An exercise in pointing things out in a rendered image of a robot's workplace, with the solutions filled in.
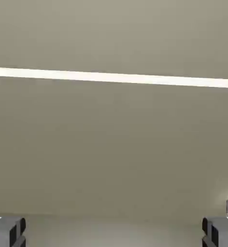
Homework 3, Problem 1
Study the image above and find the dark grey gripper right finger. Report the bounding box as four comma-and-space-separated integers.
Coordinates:
201, 216, 228, 247

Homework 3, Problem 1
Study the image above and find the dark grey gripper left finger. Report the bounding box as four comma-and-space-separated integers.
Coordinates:
0, 216, 27, 247

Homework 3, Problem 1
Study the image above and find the taupe painted cabinet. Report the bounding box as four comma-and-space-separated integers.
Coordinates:
0, 0, 228, 216

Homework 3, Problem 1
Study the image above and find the plain taupe cabinet door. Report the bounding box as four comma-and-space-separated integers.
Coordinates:
0, 0, 228, 80

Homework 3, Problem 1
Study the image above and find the taupe cabinet door with handle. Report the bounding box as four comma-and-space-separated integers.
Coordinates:
0, 75, 228, 216

